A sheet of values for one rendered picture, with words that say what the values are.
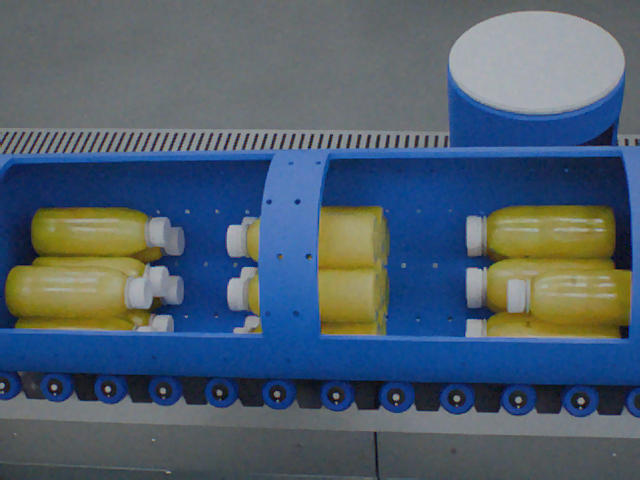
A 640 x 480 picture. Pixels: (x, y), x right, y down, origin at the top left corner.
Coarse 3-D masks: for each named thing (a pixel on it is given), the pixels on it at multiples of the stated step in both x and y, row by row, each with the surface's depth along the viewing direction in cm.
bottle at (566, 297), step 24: (528, 288) 117; (552, 288) 115; (576, 288) 115; (600, 288) 114; (624, 288) 114; (528, 312) 118; (552, 312) 115; (576, 312) 115; (600, 312) 114; (624, 312) 114
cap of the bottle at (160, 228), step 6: (156, 222) 131; (162, 222) 131; (168, 222) 133; (150, 228) 131; (156, 228) 131; (162, 228) 131; (168, 228) 133; (150, 234) 131; (156, 234) 131; (162, 234) 131; (168, 234) 133; (156, 240) 131; (162, 240) 131; (168, 240) 133; (162, 246) 132
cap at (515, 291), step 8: (512, 280) 118; (520, 280) 118; (512, 288) 117; (520, 288) 117; (512, 296) 117; (520, 296) 117; (512, 304) 117; (520, 304) 117; (512, 312) 118; (520, 312) 118
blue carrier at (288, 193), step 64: (0, 192) 136; (64, 192) 142; (128, 192) 140; (192, 192) 139; (256, 192) 137; (320, 192) 115; (384, 192) 135; (448, 192) 133; (512, 192) 132; (576, 192) 131; (0, 256) 136; (192, 256) 143; (448, 256) 137; (0, 320) 136; (192, 320) 140; (576, 384) 118
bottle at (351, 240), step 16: (256, 224) 122; (320, 224) 120; (336, 224) 120; (352, 224) 120; (368, 224) 119; (256, 240) 121; (320, 240) 120; (336, 240) 119; (352, 240) 119; (368, 240) 119; (256, 256) 122; (320, 256) 120; (336, 256) 120; (352, 256) 120; (368, 256) 119
